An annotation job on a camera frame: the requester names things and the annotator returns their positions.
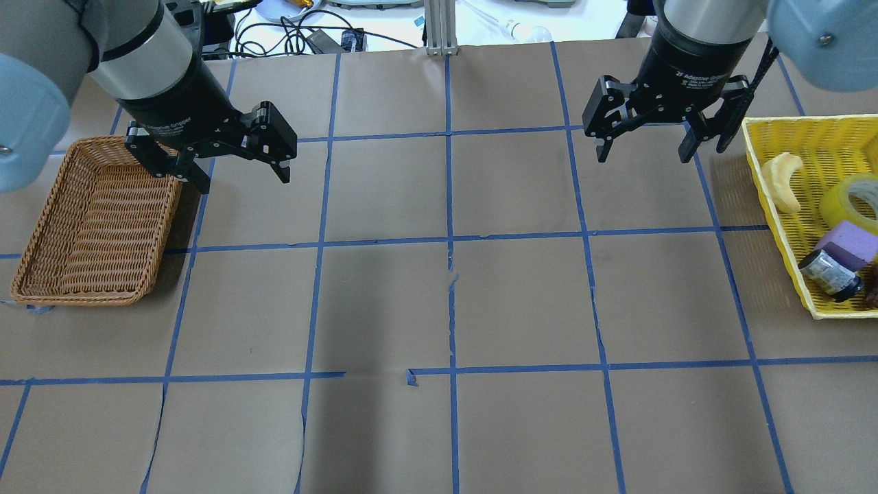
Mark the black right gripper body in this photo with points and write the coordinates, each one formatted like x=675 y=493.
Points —
x=693 y=60

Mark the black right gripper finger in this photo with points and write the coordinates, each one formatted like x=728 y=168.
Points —
x=614 y=108
x=723 y=125

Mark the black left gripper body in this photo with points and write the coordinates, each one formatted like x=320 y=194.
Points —
x=180 y=93

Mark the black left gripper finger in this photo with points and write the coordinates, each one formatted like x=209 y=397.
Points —
x=264 y=135
x=161 y=164

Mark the yellow tape roll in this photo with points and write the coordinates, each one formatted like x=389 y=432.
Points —
x=837 y=204

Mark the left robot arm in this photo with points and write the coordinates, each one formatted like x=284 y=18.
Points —
x=140 y=55

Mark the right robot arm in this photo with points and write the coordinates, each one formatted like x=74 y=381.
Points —
x=831 y=43

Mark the pale yellow banana toy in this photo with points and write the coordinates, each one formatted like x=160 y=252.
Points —
x=777 y=174

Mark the brown wicker basket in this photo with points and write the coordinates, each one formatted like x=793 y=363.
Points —
x=100 y=238

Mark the yellow plastic basket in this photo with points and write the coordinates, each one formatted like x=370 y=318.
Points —
x=832 y=148

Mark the clear plastic bottle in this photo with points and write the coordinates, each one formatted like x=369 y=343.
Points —
x=526 y=33

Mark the black power adapter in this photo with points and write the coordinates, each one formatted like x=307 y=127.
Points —
x=351 y=41

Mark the purple foam block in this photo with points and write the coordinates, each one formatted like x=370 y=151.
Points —
x=851 y=246

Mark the small silver black can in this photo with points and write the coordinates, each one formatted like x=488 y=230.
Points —
x=837 y=281

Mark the dark brown item in basket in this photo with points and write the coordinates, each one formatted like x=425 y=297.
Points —
x=871 y=295

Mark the aluminium frame post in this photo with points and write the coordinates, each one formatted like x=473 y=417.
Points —
x=440 y=28

